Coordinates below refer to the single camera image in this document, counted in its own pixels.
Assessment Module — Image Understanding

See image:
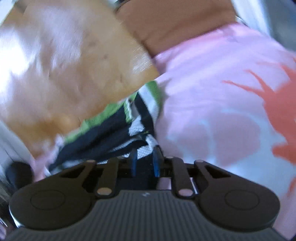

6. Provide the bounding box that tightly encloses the wooden headboard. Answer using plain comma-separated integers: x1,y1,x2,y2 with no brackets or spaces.
0,0,160,158

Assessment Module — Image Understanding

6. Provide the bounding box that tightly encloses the white window frame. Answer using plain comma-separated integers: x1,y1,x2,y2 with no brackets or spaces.
232,0,277,39

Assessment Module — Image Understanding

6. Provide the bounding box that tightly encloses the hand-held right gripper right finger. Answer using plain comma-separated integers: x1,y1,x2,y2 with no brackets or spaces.
153,147,232,199

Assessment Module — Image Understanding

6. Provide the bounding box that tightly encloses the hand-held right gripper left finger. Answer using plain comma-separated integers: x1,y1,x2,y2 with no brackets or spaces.
59,148,139,199

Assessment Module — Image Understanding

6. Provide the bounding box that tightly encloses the brown padded cushion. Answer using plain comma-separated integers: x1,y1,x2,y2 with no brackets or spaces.
116,0,239,57

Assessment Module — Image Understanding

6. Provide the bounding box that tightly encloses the black knit cloth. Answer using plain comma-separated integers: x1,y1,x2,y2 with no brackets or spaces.
5,162,34,189

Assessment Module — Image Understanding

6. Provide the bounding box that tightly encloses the pink printed bed sheet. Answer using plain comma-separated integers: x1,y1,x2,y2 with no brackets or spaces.
30,22,296,233

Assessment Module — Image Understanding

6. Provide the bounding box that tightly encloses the navy green striped knit sweater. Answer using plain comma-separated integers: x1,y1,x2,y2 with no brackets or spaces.
47,81,166,177

